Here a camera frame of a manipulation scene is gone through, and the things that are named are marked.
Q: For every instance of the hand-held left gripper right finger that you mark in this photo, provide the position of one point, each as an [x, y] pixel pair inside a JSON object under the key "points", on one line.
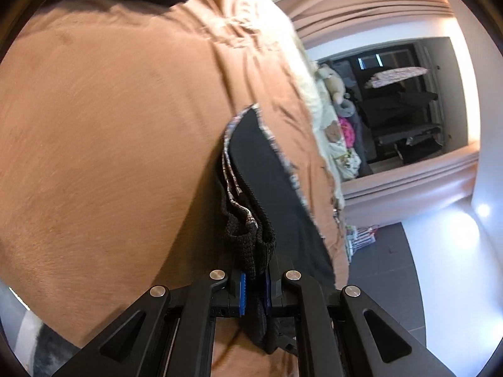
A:
{"points": [[268, 292]]}

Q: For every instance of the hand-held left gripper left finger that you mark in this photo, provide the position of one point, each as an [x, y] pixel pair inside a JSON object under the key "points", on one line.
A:
{"points": [[243, 288]]}

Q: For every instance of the black pants with patterned lining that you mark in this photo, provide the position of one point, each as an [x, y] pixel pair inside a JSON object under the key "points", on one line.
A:
{"points": [[267, 165]]}

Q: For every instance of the bear print quilt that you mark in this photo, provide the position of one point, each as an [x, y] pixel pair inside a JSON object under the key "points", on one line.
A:
{"points": [[338, 153]]}

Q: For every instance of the pink plush cloth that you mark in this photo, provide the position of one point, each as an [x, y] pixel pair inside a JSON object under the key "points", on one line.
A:
{"points": [[347, 131]]}

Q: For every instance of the pink curtain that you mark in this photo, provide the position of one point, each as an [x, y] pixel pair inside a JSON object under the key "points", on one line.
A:
{"points": [[373, 4], [412, 184]]}

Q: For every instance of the grey stuffed toy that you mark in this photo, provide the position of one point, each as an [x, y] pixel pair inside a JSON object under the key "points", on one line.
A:
{"points": [[347, 106]]}

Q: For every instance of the orange fleece blanket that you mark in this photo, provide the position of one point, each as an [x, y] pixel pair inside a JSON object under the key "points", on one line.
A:
{"points": [[118, 125]]}

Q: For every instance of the cream duvet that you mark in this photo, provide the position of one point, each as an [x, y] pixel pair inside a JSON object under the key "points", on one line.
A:
{"points": [[308, 90]]}

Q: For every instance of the beige stuffed toy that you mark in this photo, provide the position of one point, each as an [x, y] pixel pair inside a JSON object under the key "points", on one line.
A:
{"points": [[330, 80]]}

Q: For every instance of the hanging patterned garment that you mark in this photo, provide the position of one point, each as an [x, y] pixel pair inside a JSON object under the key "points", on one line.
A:
{"points": [[393, 76]]}

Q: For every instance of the dark window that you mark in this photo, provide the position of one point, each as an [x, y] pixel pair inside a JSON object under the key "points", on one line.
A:
{"points": [[452, 86]]}

